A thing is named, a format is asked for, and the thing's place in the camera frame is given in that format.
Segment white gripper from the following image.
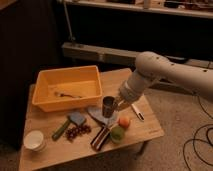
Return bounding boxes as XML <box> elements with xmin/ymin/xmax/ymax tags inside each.
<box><xmin>113</xmin><ymin>94</ymin><xmax>133</xmax><ymax>111</ymax></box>

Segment metal cup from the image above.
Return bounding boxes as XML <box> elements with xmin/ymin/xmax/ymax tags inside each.
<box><xmin>102</xmin><ymin>96</ymin><xmax>115</xmax><ymax>118</ymax></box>

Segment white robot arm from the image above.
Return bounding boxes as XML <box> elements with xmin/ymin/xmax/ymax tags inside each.
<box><xmin>113</xmin><ymin>51</ymin><xmax>213</xmax><ymax>111</ymax></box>

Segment fork in tray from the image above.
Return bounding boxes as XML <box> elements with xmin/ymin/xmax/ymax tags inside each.
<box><xmin>54</xmin><ymin>92</ymin><xmax>82</xmax><ymax>98</ymax></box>

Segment yellow plastic tray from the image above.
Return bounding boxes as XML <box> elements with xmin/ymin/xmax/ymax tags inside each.
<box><xmin>32</xmin><ymin>65</ymin><xmax>102</xmax><ymax>112</ymax></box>

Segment orange fruit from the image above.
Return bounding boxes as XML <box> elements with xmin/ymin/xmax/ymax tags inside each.
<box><xmin>118</xmin><ymin>116</ymin><xmax>131</xmax><ymax>129</ymax></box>

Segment grey cloth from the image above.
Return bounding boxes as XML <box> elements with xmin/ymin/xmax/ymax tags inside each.
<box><xmin>87</xmin><ymin>106</ymin><xmax>117</xmax><ymax>127</ymax></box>

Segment green plastic cup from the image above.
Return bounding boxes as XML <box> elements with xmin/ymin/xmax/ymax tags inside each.
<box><xmin>110</xmin><ymin>125</ymin><xmax>125</xmax><ymax>144</ymax></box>

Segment grey metal shelf beam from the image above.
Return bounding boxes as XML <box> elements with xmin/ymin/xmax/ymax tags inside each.
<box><xmin>61</xmin><ymin>42</ymin><xmax>213</xmax><ymax>70</ymax></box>

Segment blue sponge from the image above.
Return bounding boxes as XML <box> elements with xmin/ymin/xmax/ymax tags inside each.
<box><xmin>69</xmin><ymin>112</ymin><xmax>86</xmax><ymax>126</ymax></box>

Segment bunch of red grapes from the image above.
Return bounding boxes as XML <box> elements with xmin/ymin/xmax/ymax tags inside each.
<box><xmin>65</xmin><ymin>125</ymin><xmax>91</xmax><ymax>141</ymax></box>

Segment green cucumber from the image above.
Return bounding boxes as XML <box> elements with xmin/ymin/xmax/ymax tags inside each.
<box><xmin>52</xmin><ymin>120</ymin><xmax>70</xmax><ymax>141</ymax></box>

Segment wooden table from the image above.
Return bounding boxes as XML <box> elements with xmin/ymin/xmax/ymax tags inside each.
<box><xmin>19</xmin><ymin>68</ymin><xmax>164</xmax><ymax>171</ymax></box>

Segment white paper cup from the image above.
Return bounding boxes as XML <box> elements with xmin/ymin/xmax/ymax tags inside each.
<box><xmin>23</xmin><ymin>130</ymin><xmax>46</xmax><ymax>151</ymax></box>

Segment upper shelf with clutter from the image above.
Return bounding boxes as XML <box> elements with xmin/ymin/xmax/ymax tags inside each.
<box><xmin>56</xmin><ymin>0</ymin><xmax>213</xmax><ymax>19</ymax></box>

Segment white handled utensil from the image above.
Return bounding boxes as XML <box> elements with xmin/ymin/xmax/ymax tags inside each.
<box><xmin>131</xmin><ymin>104</ymin><xmax>144</xmax><ymax>121</ymax></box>

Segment black cables on floor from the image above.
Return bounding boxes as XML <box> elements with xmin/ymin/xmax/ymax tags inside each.
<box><xmin>182</xmin><ymin>61</ymin><xmax>213</xmax><ymax>171</ymax></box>

